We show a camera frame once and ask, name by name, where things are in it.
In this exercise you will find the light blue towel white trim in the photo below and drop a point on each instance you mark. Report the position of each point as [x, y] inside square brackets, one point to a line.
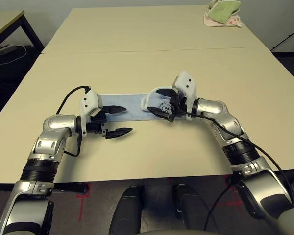
[129, 107]

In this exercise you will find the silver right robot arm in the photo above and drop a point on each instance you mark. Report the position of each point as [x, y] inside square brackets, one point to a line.
[215, 107]

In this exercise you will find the black robot leg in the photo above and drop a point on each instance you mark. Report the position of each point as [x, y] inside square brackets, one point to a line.
[194, 213]
[126, 213]

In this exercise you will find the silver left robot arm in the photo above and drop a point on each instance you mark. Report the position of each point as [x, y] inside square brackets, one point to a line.
[58, 122]

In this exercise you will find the black table foot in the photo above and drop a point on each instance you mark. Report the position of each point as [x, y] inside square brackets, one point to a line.
[68, 188]
[231, 180]

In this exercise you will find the green folded towel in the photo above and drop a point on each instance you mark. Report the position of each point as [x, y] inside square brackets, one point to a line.
[223, 11]

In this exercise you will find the pink folded towel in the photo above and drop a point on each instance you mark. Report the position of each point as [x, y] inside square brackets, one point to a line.
[210, 23]

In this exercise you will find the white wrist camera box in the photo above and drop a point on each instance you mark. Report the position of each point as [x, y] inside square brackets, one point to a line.
[89, 101]
[188, 83]

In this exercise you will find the grey power adapter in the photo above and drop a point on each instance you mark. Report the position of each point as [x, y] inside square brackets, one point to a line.
[7, 49]

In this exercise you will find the black tripod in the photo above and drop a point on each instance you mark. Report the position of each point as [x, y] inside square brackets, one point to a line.
[287, 36]

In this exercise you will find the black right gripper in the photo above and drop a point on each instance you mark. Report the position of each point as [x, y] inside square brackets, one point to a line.
[180, 106]

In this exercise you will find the wooden side table black frame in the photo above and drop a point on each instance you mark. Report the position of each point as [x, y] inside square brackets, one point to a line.
[5, 19]

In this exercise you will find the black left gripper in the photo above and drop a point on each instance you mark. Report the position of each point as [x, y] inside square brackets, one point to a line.
[96, 123]

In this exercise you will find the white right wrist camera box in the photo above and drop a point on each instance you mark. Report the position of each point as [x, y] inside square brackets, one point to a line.
[188, 83]

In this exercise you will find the black right robot leg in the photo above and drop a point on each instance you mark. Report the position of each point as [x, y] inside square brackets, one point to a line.
[194, 213]

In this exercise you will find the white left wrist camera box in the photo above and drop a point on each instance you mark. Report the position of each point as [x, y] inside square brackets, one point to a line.
[89, 101]

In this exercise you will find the black left robot leg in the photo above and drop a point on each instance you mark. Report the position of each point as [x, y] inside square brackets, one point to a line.
[126, 213]

